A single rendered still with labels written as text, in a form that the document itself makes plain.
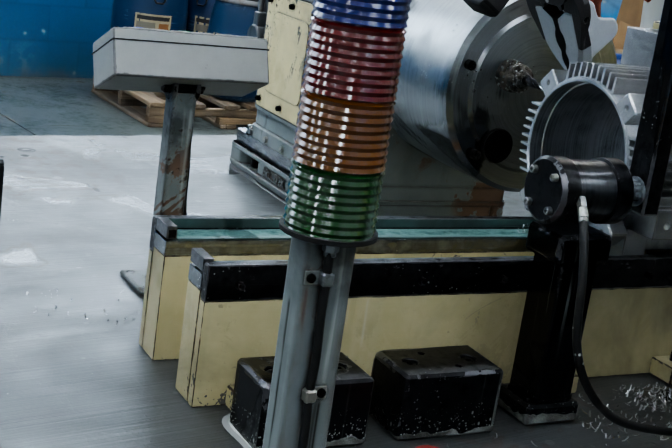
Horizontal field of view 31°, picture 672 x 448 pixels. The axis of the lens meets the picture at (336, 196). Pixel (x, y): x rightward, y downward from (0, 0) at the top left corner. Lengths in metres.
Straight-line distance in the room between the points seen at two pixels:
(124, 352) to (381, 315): 0.24
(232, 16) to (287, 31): 4.45
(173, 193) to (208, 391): 0.31
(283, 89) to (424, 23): 0.32
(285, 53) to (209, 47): 0.48
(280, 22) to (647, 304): 0.73
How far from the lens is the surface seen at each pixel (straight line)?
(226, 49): 1.29
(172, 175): 1.31
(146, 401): 1.07
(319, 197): 0.75
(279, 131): 1.79
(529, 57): 1.47
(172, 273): 1.13
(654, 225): 1.24
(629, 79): 1.25
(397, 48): 0.75
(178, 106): 1.29
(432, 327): 1.15
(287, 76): 1.74
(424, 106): 1.48
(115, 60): 1.24
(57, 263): 1.39
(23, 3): 6.94
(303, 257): 0.78
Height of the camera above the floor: 1.24
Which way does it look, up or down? 14 degrees down
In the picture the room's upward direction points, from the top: 8 degrees clockwise
